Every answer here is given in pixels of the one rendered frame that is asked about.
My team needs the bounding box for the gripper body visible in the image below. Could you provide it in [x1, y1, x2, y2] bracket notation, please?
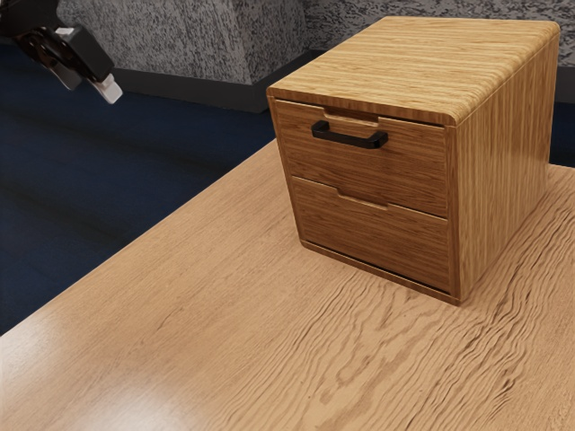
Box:
[0, 0, 62, 40]

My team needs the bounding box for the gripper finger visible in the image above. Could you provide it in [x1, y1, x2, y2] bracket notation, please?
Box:
[54, 24, 124, 106]
[12, 27, 85, 92]

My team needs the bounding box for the wooden two-drawer cabinet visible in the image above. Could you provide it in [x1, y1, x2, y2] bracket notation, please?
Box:
[265, 15, 562, 308]

